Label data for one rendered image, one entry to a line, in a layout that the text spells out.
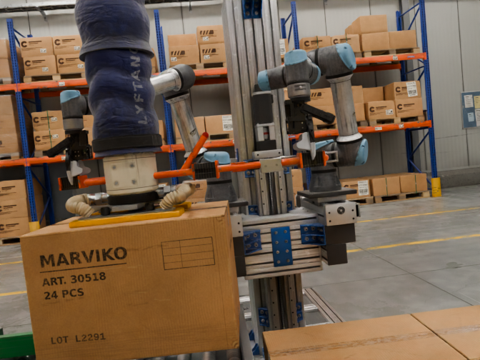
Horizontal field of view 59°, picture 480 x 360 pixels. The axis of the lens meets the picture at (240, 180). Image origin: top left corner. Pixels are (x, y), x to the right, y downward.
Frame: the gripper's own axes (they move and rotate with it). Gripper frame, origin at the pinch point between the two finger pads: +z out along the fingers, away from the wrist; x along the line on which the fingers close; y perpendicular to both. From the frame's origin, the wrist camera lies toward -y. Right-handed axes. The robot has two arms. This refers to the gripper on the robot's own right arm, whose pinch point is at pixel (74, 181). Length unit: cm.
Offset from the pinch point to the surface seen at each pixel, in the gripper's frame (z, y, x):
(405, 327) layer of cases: 64, 122, -13
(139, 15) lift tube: -51, 39, -32
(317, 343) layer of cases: 64, 88, -19
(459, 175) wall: 95, 588, 867
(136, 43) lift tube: -42, 37, -33
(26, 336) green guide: 57, -21, -9
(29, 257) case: 19, 3, -46
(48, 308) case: 35, 7, -46
